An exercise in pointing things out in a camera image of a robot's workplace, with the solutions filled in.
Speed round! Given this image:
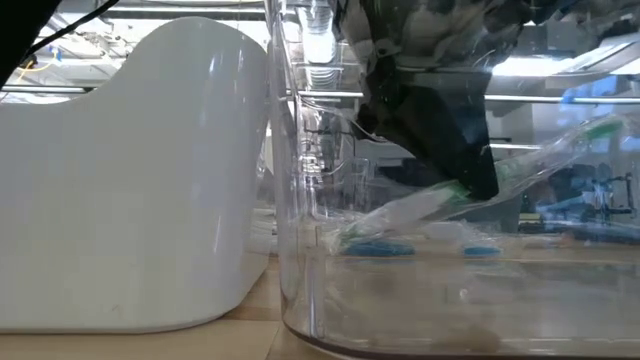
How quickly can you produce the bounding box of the grey horizontal rail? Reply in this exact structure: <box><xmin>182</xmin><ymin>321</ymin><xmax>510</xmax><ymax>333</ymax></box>
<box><xmin>0</xmin><ymin>83</ymin><xmax>640</xmax><ymax>105</ymax></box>

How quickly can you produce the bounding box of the green white toothbrush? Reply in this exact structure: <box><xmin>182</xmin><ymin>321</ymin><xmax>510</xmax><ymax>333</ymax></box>
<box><xmin>335</xmin><ymin>115</ymin><xmax>629</xmax><ymax>254</ymax></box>

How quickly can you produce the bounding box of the teal plastic bin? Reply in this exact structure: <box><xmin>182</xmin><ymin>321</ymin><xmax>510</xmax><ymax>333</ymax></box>
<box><xmin>449</xmin><ymin>197</ymin><xmax>522</xmax><ymax>234</ymax></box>

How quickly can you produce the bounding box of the white plastic bin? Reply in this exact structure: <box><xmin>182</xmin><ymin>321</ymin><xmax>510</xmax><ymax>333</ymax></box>
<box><xmin>0</xmin><ymin>16</ymin><xmax>275</xmax><ymax>335</ymax></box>

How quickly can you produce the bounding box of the silver ventilation duct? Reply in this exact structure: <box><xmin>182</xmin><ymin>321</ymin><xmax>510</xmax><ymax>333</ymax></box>
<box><xmin>294</xmin><ymin>2</ymin><xmax>346</xmax><ymax>94</ymax></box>

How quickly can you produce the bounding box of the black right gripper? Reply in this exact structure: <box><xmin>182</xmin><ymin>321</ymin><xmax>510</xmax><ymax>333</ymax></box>
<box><xmin>339</xmin><ymin>0</ymin><xmax>571</xmax><ymax>201</ymax></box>

